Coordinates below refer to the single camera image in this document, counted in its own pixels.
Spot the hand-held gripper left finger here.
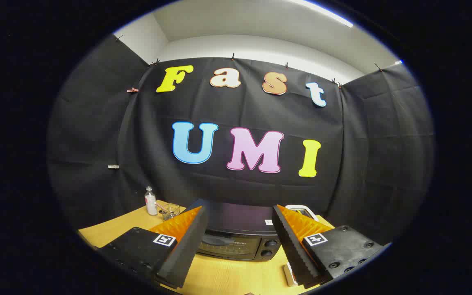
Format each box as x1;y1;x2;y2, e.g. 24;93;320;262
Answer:
96;206;209;289

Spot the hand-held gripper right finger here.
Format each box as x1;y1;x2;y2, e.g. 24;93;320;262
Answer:
272;204;385;287

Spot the black toaster oven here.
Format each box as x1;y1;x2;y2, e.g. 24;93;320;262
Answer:
185;199;288;262

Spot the white tall slotted appliance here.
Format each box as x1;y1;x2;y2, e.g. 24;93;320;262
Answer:
285;205;319;222

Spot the small clear bottle pink label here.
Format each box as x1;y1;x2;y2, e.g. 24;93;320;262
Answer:
145;186;158;216

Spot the black backdrop cloth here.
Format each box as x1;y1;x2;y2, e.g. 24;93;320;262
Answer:
48;35;436;246

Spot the wire mesh cup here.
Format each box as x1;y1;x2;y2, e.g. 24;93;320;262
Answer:
160;203;181;221

